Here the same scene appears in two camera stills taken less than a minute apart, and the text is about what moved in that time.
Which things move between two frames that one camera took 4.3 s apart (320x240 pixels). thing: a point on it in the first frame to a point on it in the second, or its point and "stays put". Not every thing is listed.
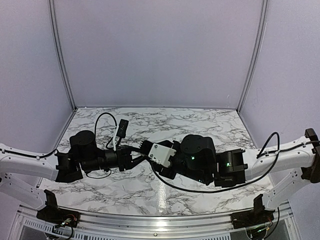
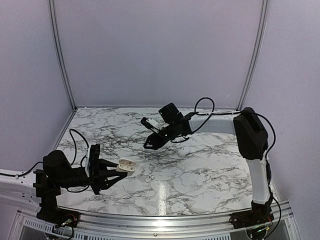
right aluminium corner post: (254, 67) stays put
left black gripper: (124, 158) to (98, 175)
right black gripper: (176, 144) to (152, 140)
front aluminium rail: (150, 225) stays put
